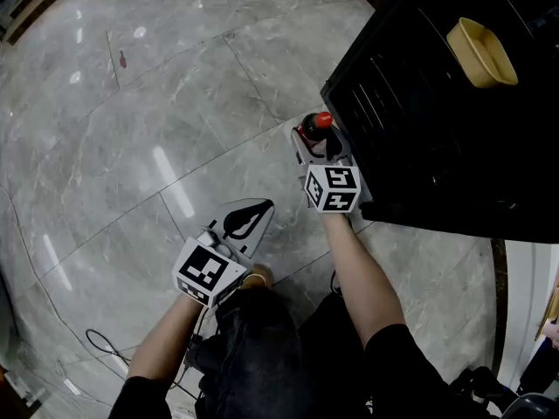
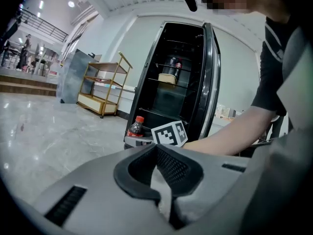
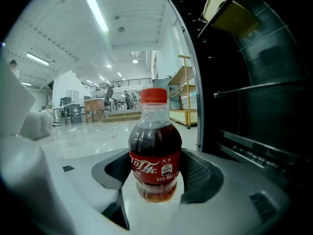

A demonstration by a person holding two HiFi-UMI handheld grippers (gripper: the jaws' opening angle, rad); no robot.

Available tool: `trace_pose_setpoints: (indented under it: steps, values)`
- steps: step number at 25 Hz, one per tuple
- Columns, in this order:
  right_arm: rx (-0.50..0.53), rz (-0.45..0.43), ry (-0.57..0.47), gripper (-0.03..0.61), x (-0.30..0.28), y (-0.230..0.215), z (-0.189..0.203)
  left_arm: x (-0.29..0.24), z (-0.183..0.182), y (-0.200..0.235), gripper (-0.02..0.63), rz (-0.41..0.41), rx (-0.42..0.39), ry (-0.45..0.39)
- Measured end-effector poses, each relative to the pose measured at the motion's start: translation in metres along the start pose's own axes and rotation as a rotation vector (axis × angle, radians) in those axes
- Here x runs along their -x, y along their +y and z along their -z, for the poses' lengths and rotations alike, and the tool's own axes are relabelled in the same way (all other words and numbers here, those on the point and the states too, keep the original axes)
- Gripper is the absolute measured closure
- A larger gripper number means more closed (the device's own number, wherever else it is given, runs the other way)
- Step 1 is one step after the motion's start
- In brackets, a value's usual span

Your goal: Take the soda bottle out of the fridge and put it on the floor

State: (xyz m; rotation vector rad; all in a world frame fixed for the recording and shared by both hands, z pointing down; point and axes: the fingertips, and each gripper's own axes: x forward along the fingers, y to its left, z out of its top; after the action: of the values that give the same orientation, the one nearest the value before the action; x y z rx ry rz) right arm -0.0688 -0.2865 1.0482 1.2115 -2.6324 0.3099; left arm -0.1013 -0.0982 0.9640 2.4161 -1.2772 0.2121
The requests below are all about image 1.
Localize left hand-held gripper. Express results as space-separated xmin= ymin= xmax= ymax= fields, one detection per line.
xmin=171 ymin=198 xmax=276 ymax=309

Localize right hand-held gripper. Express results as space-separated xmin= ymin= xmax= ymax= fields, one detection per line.
xmin=291 ymin=124 xmax=370 ymax=214

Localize red-capped dark bottle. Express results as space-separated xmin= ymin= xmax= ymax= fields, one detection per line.
xmin=297 ymin=111 xmax=335 ymax=148

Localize black mini fridge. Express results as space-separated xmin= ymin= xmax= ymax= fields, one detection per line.
xmin=319 ymin=0 xmax=559 ymax=244

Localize person's left forearm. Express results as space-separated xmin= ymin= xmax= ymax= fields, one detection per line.
xmin=125 ymin=292 xmax=207 ymax=387

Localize person's right forearm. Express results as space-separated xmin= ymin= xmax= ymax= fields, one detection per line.
xmin=320 ymin=210 xmax=408 ymax=349

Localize person's left tan shoe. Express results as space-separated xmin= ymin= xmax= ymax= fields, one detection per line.
xmin=240 ymin=263 xmax=275 ymax=292

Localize person's dark trousers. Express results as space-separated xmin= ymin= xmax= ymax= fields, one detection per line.
xmin=190 ymin=285 xmax=377 ymax=419

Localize yellow tray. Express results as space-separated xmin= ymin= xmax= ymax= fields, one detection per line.
xmin=445 ymin=16 xmax=521 ymax=90

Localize person's black printed shirt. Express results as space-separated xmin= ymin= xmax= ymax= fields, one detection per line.
xmin=107 ymin=322 xmax=495 ymax=419

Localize white curved counter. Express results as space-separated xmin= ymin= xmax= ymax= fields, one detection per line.
xmin=492 ymin=237 xmax=559 ymax=393

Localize wooden steps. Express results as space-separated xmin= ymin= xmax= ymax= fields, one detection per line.
xmin=0 ymin=0 xmax=91 ymax=46

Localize black cable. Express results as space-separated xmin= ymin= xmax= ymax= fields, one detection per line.
xmin=84 ymin=326 xmax=201 ymax=404

